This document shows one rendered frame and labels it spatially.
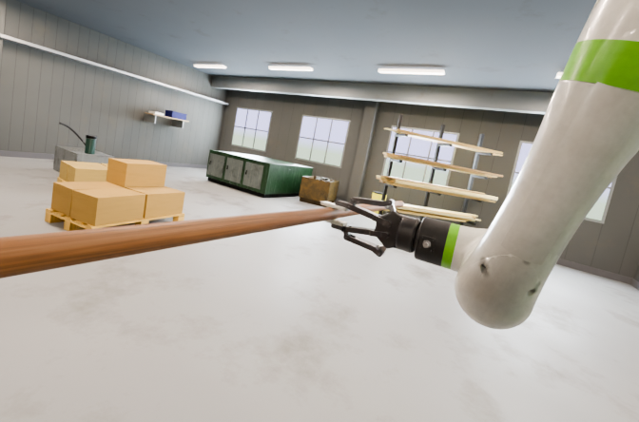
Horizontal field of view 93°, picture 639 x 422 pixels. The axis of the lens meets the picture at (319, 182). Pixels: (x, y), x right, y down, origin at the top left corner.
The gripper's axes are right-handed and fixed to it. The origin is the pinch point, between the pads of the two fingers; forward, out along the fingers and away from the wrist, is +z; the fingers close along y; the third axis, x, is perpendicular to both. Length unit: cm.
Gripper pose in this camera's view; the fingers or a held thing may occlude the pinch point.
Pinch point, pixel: (333, 213)
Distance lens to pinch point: 74.8
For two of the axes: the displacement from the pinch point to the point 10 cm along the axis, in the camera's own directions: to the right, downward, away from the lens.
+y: -1.8, 9.8, 0.9
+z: -8.7, -2.0, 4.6
